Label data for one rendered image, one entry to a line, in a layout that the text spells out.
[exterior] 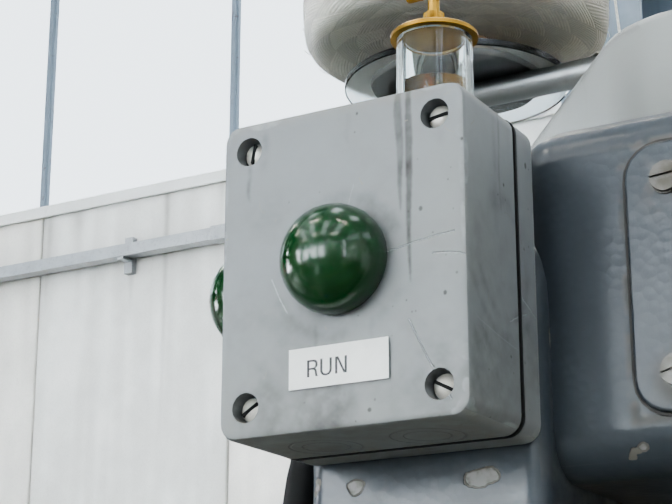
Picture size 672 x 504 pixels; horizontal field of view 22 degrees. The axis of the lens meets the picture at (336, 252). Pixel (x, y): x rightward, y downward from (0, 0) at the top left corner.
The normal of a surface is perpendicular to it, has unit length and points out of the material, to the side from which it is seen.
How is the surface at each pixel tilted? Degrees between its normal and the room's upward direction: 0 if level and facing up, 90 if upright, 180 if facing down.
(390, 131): 90
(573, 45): 178
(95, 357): 90
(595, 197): 90
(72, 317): 90
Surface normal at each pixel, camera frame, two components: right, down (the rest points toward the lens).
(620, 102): -0.91, -0.12
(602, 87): -0.99, -0.04
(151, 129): -0.50, -0.26
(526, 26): -0.04, 0.97
